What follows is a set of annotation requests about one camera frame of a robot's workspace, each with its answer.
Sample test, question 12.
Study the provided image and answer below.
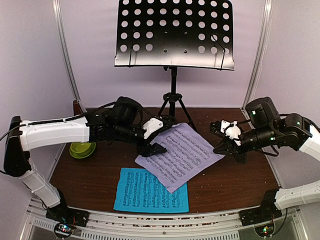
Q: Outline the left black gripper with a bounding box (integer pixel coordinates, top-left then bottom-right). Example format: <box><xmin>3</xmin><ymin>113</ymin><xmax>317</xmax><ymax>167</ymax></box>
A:
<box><xmin>114</xmin><ymin>119</ymin><xmax>167</xmax><ymax>157</ymax></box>

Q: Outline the lilac sheet music page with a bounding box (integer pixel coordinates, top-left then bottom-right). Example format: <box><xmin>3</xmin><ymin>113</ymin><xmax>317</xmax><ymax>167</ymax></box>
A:
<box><xmin>135</xmin><ymin>123</ymin><xmax>225</xmax><ymax>194</ymax></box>

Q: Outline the black music stand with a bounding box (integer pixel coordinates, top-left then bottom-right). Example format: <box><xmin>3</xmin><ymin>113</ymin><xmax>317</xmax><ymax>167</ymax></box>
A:
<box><xmin>113</xmin><ymin>0</ymin><xmax>237</xmax><ymax>133</ymax></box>

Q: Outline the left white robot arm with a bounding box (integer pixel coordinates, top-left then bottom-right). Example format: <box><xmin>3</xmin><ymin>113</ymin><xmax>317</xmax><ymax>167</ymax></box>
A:
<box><xmin>1</xmin><ymin>96</ymin><xmax>177</xmax><ymax>222</ymax></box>

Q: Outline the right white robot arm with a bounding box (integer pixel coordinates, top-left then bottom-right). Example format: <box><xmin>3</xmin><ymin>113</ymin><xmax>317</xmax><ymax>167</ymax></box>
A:
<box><xmin>209</xmin><ymin>96</ymin><xmax>320</xmax><ymax>221</ymax></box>

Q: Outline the blue sheet music page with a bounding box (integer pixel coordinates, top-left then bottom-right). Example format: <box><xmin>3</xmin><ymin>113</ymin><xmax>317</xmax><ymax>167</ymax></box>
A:
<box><xmin>113</xmin><ymin>168</ymin><xmax>190</xmax><ymax>214</ymax></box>

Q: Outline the green bowl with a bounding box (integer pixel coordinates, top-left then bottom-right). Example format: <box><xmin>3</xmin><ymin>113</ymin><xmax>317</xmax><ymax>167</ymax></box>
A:
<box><xmin>69</xmin><ymin>142</ymin><xmax>97</xmax><ymax>159</ymax></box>

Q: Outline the brown wooden metronome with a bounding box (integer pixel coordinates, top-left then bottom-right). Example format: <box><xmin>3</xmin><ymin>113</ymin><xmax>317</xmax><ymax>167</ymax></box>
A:
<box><xmin>72</xmin><ymin>99</ymin><xmax>87</xmax><ymax>116</ymax></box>

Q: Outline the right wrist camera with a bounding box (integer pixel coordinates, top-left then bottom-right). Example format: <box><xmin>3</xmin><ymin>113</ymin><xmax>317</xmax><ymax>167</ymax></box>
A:
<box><xmin>209</xmin><ymin>120</ymin><xmax>242</xmax><ymax>146</ymax></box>

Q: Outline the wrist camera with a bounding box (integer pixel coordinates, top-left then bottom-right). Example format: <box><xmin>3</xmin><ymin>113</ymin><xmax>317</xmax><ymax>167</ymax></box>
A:
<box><xmin>142</xmin><ymin>117</ymin><xmax>164</xmax><ymax>140</ymax></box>
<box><xmin>209</xmin><ymin>120</ymin><xmax>242</xmax><ymax>146</ymax></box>

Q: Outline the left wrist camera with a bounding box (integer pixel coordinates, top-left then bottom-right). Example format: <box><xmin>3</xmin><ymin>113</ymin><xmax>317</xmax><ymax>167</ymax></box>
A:
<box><xmin>142</xmin><ymin>117</ymin><xmax>164</xmax><ymax>140</ymax></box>

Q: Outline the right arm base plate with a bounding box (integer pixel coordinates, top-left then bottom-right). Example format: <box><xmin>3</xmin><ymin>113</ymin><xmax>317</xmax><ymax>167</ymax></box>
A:
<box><xmin>239</xmin><ymin>207</ymin><xmax>282</xmax><ymax>226</ymax></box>

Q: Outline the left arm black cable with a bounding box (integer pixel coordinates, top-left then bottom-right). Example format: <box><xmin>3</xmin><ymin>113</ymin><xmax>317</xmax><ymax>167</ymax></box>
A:
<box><xmin>0</xmin><ymin>104</ymin><xmax>118</xmax><ymax>141</ymax></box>

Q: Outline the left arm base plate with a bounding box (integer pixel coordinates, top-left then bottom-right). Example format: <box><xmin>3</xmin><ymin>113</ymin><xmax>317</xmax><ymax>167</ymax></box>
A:
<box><xmin>45</xmin><ymin>207</ymin><xmax>90</xmax><ymax>227</ymax></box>

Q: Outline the aluminium front rail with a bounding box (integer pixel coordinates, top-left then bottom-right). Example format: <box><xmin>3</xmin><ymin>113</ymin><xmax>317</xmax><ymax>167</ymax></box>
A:
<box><xmin>19</xmin><ymin>197</ymin><xmax>309</xmax><ymax>240</ymax></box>

